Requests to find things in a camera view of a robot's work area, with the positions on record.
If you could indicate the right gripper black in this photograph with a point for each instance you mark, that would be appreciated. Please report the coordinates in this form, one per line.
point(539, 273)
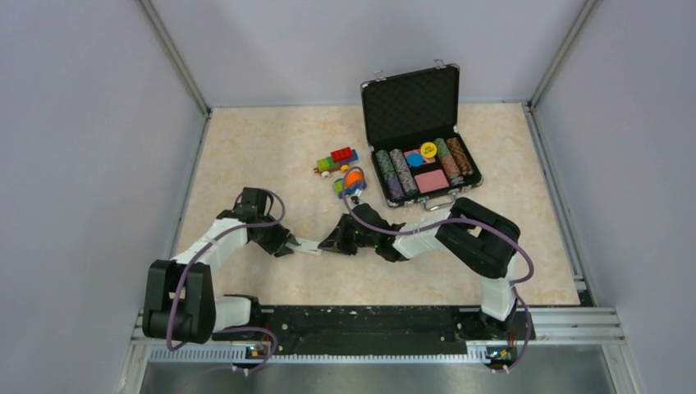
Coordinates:
point(337, 240)

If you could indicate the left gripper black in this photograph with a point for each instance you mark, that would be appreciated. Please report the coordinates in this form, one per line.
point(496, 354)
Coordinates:
point(277, 246)

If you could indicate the white remote control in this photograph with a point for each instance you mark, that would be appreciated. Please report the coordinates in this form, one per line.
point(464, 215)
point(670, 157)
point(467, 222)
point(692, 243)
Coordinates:
point(304, 246)

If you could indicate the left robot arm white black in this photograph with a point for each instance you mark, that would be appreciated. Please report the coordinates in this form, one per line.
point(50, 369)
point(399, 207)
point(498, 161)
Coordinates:
point(180, 306)

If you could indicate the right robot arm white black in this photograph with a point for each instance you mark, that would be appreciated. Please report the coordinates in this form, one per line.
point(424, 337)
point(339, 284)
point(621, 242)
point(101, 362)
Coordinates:
point(483, 240)

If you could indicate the orange blue toy car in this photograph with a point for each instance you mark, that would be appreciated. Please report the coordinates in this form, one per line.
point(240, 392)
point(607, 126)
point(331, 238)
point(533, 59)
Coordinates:
point(353, 181)

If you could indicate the green purple chip stack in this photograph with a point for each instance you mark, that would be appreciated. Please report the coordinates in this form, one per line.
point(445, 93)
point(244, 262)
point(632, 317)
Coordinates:
point(389, 175)

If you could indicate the red blue brick truck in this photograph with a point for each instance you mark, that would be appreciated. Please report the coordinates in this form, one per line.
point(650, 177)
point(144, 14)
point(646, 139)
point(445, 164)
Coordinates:
point(337, 161)

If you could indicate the blue purple chip stack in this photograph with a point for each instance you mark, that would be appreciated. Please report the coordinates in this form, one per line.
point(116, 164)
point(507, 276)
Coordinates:
point(403, 172)

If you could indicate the pink card deck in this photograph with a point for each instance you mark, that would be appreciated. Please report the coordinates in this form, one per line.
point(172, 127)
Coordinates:
point(431, 181)

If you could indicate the blue poker chip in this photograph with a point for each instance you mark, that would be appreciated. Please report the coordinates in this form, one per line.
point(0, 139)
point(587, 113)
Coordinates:
point(414, 159)

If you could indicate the yellow dealer button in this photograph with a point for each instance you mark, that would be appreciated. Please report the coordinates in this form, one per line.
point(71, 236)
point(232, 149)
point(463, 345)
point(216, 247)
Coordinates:
point(428, 150)

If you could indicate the black poker chip case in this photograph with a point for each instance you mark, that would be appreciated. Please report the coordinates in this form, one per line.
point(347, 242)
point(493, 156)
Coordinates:
point(407, 110)

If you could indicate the brown orange chip stack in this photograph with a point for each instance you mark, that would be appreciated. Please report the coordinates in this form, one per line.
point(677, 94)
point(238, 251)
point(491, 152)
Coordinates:
point(460, 157)

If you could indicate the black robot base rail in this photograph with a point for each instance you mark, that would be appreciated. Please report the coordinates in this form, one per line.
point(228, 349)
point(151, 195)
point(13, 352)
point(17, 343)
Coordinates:
point(382, 333)

